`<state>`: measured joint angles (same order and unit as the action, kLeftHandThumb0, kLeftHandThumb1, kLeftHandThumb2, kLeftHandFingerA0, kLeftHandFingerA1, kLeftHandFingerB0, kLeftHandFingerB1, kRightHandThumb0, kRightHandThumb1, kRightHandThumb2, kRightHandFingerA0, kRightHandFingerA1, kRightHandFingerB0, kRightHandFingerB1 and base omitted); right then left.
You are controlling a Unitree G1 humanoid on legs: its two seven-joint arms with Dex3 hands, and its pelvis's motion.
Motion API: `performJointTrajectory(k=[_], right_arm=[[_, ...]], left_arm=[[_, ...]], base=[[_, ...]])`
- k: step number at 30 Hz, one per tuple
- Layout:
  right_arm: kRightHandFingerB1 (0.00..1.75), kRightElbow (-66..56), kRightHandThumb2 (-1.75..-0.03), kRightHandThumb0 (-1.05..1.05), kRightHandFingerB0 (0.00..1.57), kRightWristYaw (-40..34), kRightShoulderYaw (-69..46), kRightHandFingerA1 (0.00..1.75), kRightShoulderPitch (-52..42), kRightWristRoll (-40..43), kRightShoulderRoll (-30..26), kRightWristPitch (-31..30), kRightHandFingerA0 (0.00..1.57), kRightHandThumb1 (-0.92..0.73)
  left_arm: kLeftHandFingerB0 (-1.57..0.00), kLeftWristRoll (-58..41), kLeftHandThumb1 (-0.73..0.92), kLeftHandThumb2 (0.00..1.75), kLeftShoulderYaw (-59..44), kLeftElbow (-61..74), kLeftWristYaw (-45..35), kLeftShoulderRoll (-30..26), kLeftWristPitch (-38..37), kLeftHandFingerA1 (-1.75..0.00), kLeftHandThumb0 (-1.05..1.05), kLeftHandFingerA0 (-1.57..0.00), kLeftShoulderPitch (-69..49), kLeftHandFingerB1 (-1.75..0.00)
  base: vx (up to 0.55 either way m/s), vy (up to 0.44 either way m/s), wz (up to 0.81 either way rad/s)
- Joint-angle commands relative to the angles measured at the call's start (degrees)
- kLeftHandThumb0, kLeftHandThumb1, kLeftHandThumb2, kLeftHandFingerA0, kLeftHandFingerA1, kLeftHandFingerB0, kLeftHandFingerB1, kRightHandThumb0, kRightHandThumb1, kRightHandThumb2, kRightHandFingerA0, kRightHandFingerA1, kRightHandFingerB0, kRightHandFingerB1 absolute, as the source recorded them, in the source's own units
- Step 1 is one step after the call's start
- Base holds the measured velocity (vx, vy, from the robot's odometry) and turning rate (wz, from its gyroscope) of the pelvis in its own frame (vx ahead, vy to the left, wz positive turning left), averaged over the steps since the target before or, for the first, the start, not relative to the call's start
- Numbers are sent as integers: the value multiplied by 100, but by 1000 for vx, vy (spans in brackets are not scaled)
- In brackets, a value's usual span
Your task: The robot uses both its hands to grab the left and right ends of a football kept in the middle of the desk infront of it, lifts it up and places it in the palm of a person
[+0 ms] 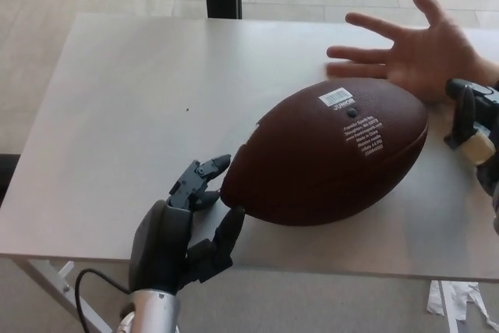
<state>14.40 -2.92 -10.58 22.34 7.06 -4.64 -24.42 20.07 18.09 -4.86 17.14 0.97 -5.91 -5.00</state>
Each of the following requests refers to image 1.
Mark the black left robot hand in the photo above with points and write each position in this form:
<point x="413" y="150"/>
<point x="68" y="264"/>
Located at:
<point x="160" y="239"/>

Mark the person's bare open hand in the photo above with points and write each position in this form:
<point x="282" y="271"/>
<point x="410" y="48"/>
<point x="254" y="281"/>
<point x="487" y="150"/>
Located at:
<point x="432" y="56"/>

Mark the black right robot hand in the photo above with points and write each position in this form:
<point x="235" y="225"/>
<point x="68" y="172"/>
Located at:
<point x="466" y="122"/>

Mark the brown junior football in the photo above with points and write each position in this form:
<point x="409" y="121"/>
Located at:
<point x="312" y="177"/>

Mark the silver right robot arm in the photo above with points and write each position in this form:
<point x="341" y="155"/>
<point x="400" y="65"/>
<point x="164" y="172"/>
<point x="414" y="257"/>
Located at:
<point x="496" y="212"/>

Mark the white diagonal table leg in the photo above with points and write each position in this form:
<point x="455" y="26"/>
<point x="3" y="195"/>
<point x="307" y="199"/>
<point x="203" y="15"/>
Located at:
<point x="54" y="290"/>

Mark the black seat edge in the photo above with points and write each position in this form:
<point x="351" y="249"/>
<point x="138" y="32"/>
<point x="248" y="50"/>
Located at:
<point x="8" y="177"/>

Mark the white crumpled tape strip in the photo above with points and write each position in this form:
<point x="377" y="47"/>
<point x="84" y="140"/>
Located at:
<point x="469" y="298"/>

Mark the white straight table leg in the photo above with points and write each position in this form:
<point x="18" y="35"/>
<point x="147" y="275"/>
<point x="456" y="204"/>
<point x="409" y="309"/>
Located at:
<point x="448" y="309"/>

